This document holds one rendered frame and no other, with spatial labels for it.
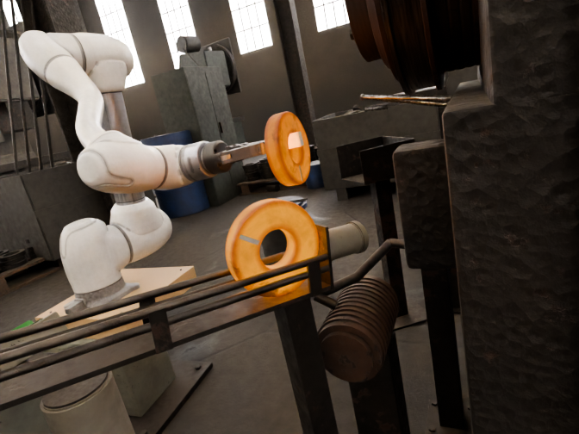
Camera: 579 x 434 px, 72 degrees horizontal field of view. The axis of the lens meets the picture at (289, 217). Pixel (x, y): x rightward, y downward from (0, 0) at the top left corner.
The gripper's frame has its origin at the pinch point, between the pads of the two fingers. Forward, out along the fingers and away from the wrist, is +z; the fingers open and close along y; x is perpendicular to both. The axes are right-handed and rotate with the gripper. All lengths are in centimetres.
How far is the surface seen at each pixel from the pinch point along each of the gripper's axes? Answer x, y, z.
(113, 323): -13, 49, -6
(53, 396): -31, 45, -34
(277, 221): -9.7, 26.1, 7.4
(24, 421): -37, 46, -46
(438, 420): -85, -14, 17
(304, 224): -11.8, 22.3, 10.0
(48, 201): -14, -123, -274
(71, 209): -26, -139, -274
